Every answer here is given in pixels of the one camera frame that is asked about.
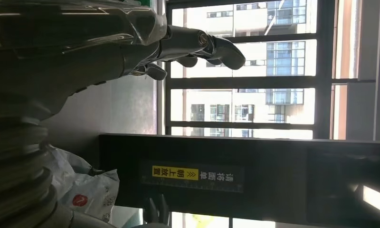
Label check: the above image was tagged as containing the white plastic mailer package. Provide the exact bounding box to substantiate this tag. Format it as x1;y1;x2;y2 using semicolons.
47;145;121;223

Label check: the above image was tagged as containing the black inbound scanner machine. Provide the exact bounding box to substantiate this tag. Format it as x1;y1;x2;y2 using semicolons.
98;133;380;228

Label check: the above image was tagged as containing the black yellow instruction label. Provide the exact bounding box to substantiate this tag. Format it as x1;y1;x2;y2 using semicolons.
140;159;245;194

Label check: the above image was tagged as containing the black window frame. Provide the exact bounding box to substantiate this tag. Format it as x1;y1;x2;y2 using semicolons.
157;0;380;228

